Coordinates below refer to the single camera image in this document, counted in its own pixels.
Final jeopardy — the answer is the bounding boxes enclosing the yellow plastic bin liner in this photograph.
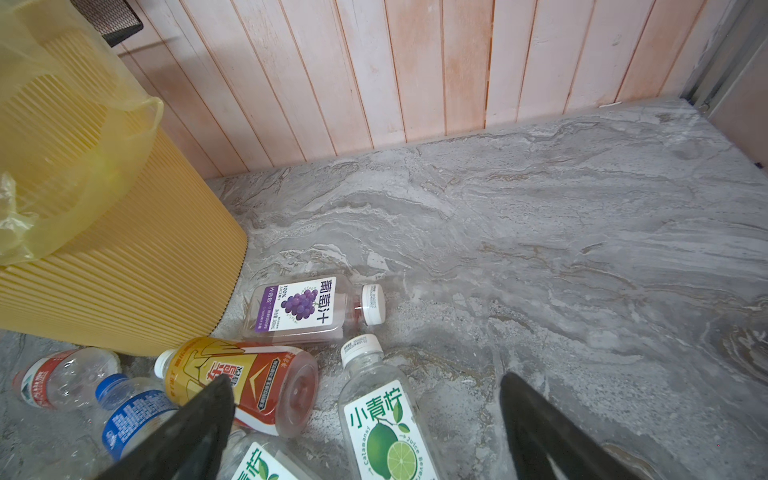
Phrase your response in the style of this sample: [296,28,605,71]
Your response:
[1,1,164,266]

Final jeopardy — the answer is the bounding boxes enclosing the red label water bottle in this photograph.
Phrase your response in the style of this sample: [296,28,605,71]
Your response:
[12,347,121,411]

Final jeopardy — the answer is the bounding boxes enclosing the lime label bottle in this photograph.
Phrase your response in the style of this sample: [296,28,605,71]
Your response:
[338,334,446,479]
[216,428,320,480]

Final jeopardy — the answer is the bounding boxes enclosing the gold red energy drink bottle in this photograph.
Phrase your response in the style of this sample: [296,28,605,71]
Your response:
[154,337,319,438]

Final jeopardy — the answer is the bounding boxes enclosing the purple grape juice bottle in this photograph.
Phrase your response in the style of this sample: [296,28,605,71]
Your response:
[242,275,386,345]

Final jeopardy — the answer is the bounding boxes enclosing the lime label bottle right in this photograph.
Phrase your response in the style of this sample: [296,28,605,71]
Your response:
[338,334,446,479]

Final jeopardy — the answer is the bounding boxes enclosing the yellow ribbed waste bin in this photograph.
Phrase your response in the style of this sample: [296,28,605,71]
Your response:
[0,23,249,358]

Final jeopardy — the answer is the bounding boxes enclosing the lime label bottle left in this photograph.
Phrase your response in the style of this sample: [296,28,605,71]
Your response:
[216,428,320,480]

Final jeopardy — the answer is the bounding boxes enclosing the blue label pepsi bottle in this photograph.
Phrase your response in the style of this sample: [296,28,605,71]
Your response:
[94,373,179,462]

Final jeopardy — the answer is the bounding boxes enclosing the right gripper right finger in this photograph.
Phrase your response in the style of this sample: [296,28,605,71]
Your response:
[499,372,637,479]

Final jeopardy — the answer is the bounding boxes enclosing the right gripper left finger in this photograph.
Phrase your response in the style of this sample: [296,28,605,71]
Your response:
[98,376,234,479]

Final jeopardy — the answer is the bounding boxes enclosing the black wire mesh basket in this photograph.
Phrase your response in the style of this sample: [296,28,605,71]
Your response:
[71,0,144,47]

